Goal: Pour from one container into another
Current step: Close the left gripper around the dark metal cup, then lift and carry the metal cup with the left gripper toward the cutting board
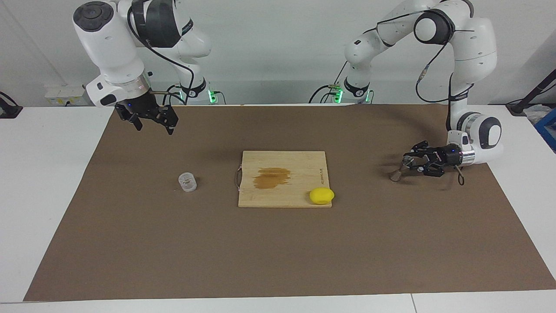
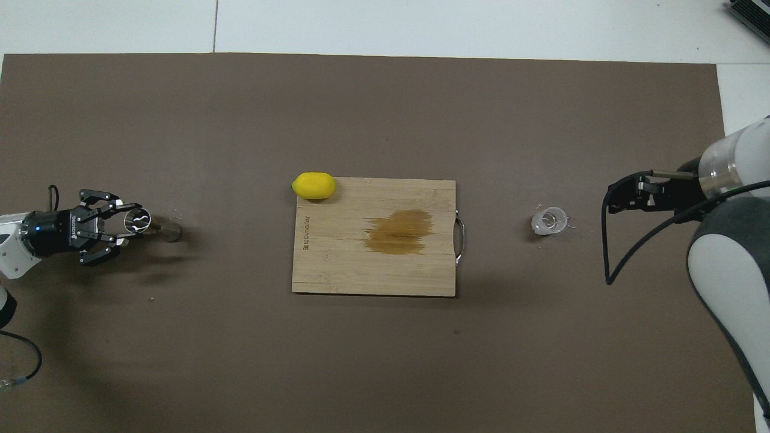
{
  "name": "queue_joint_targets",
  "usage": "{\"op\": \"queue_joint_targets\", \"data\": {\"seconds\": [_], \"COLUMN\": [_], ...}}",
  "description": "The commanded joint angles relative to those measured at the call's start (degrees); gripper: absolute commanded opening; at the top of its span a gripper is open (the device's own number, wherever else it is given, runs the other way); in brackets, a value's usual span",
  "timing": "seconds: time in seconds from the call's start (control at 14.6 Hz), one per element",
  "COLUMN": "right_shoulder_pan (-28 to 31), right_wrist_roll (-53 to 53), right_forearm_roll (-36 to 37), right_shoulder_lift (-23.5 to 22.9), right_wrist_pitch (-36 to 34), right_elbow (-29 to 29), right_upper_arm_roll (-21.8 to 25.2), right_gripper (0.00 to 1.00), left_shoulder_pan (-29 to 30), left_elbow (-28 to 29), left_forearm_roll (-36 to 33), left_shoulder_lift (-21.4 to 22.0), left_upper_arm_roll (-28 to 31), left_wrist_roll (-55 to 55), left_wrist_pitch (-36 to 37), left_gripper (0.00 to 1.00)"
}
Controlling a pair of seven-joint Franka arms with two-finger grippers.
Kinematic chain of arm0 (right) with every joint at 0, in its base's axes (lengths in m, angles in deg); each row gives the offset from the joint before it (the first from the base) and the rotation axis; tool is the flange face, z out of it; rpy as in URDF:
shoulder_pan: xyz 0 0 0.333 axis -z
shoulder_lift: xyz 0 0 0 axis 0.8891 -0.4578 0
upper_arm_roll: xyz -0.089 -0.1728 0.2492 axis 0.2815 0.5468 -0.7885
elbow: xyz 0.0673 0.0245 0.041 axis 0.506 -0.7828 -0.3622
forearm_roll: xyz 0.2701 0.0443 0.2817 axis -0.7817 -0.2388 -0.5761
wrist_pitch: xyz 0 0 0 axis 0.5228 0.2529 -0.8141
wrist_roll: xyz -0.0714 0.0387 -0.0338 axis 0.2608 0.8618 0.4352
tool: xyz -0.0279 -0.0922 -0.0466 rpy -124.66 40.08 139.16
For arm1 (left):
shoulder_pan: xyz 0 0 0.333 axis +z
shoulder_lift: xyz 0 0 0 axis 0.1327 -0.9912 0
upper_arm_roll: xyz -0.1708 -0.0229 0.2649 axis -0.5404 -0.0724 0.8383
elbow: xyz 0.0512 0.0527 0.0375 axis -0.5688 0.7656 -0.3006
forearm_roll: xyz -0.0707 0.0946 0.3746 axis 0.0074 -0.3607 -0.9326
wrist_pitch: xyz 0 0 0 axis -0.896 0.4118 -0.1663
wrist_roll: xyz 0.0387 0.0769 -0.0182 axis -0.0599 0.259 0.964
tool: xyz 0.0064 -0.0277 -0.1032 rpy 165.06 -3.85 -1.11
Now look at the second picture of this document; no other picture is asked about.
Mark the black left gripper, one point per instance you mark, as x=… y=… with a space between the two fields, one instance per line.
x=54 y=233

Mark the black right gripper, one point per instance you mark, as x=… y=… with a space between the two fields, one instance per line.
x=677 y=193

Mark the steel double jigger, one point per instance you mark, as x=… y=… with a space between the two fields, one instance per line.
x=171 y=231

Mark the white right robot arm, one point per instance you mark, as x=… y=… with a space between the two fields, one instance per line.
x=728 y=264

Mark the brown table mat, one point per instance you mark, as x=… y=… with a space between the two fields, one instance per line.
x=180 y=337

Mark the yellow lemon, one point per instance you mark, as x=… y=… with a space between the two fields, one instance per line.
x=313 y=185

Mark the grey ribbed metal device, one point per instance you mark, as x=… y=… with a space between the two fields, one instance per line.
x=752 y=15

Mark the wooden cutting board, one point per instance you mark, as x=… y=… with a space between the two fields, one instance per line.
x=343 y=264

